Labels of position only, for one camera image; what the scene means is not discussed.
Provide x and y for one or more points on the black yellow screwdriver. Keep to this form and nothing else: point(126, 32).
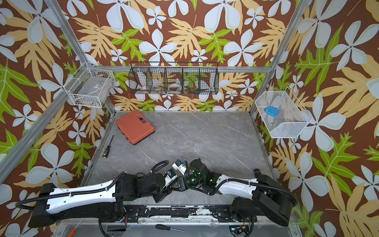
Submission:
point(107, 150)

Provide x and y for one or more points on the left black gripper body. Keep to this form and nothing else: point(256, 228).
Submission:
point(160, 193)

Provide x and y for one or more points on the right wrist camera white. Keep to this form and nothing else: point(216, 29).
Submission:
point(180, 166)

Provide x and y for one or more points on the orange handled tool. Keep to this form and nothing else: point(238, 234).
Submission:
point(73, 231)

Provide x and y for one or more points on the black wire basket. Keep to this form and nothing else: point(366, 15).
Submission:
point(158, 77)

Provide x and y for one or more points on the red plastic tool case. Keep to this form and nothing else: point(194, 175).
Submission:
point(134, 127)

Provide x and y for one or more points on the white mesh basket right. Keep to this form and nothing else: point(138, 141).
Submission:
point(292, 119)

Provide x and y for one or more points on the blue object in basket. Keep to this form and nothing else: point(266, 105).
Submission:
point(272, 111)

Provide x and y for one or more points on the white wire basket left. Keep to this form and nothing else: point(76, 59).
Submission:
point(89, 86)

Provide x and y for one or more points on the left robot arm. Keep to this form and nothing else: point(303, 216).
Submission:
point(103, 201)

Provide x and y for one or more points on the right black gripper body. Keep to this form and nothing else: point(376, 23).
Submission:
point(183, 177)

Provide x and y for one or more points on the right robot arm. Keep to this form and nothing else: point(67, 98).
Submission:
point(253, 197)

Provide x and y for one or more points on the black screwdriver front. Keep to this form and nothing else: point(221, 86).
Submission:
point(166, 228)

